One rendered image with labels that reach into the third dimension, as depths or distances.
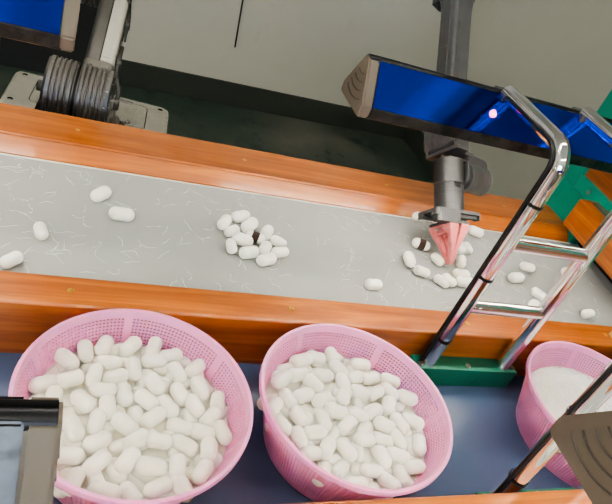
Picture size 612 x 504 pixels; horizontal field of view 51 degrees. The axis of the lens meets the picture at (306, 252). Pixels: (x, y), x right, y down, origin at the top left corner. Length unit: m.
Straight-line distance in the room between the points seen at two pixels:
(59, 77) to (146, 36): 1.79
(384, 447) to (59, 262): 0.50
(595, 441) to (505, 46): 2.81
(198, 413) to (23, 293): 0.26
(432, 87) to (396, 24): 2.48
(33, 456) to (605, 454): 0.36
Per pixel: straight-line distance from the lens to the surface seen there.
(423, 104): 0.89
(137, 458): 0.74
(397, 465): 0.85
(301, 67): 3.28
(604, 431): 0.50
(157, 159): 1.15
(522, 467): 0.88
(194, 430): 0.77
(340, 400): 0.87
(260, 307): 0.91
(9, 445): 0.30
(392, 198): 1.32
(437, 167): 1.25
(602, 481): 0.50
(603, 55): 2.79
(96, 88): 1.31
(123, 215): 1.01
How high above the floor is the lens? 1.35
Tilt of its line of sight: 34 degrees down
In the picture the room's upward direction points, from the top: 24 degrees clockwise
